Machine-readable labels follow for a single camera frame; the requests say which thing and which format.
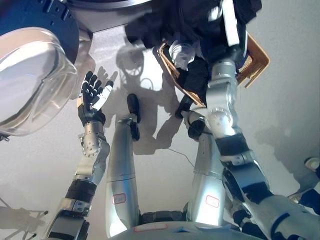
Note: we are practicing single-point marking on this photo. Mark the round washing machine door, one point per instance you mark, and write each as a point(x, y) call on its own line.
point(37, 75)

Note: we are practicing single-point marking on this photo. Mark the large black garment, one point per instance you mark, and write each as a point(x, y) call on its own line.
point(175, 22)

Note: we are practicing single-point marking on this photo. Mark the silver robot torso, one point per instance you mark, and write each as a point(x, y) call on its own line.
point(162, 228)

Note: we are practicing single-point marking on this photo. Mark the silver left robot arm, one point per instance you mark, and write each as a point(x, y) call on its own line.
point(90, 155)

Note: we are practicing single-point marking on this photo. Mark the woven wicker laundry basket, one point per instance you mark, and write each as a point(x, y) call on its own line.
point(257, 62)

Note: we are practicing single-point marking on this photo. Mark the dark blue garment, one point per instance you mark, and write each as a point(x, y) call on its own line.
point(206, 50)

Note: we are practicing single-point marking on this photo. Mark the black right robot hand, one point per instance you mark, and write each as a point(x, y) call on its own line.
point(231, 25)

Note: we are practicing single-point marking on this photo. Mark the small black garment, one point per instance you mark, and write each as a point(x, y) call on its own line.
point(196, 77)

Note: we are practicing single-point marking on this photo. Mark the gray front-load washing machine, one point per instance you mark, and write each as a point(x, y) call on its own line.
point(110, 15)

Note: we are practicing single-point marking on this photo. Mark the white crumpled cloth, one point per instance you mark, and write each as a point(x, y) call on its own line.
point(183, 53)

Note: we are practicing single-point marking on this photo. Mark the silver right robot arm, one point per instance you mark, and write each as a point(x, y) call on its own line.
point(222, 95)

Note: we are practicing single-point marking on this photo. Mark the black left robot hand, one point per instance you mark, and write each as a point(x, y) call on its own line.
point(91, 100)

